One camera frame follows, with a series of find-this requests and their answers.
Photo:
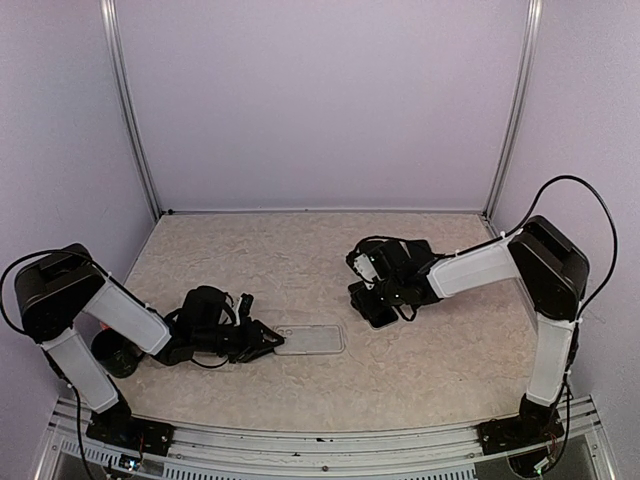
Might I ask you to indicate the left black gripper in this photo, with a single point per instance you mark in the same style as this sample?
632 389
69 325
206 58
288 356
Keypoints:
253 342

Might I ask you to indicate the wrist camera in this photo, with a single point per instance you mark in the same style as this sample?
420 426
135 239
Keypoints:
362 266
242 307

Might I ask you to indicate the dark green mug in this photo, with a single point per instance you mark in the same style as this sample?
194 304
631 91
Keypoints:
116 354

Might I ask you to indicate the front aluminium rail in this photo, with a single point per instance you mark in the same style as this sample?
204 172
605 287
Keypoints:
206 452

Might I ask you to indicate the clear plain phone case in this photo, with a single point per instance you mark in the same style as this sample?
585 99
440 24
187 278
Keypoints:
301 340

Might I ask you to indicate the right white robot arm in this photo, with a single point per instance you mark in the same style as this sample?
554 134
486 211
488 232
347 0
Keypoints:
483 333

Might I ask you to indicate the black phone case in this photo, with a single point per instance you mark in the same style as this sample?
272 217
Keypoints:
383 318

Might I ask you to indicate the left aluminium frame post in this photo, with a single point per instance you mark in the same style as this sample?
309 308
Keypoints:
109 16

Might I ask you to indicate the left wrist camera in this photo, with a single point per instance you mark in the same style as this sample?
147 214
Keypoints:
242 307

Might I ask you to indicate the right aluminium frame post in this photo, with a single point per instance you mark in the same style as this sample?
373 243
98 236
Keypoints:
517 108

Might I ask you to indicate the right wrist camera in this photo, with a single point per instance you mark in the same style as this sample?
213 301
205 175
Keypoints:
362 266

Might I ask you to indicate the aluminium frame post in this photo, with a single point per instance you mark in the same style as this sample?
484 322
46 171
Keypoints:
517 108
109 16

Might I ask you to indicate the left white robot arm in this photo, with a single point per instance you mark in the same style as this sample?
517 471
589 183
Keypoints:
93 330

